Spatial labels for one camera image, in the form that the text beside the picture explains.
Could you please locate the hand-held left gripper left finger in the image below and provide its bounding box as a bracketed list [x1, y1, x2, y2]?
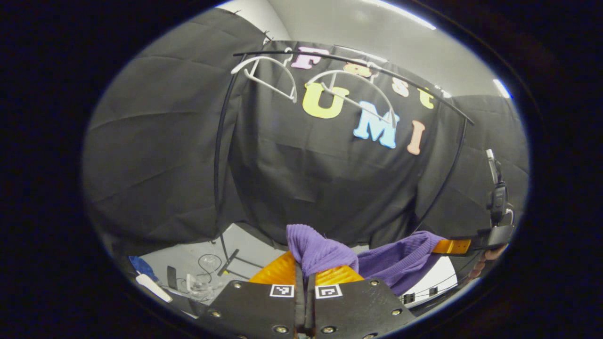
[196, 250, 303, 339]

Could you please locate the tangled floor cable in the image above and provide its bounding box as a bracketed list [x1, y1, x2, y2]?
[186, 253, 223, 302]

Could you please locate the white plastic hanger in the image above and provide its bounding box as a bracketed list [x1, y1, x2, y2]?
[305, 61, 399, 128]
[230, 47, 299, 104]

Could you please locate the white elongated object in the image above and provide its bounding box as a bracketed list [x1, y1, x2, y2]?
[135, 274, 173, 303]

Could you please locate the black backdrop cloth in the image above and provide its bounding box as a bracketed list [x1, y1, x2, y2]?
[82, 7, 530, 257]

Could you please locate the purple ribbed jacket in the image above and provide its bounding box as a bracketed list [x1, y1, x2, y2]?
[286, 224, 447, 298]

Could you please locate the blue cloth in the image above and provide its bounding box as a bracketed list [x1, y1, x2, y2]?
[128, 255, 159, 283]

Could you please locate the black metal clothes rack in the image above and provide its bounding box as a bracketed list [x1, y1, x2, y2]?
[213, 49, 476, 278]

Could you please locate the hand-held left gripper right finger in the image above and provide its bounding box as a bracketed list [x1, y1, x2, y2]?
[305, 265, 418, 339]

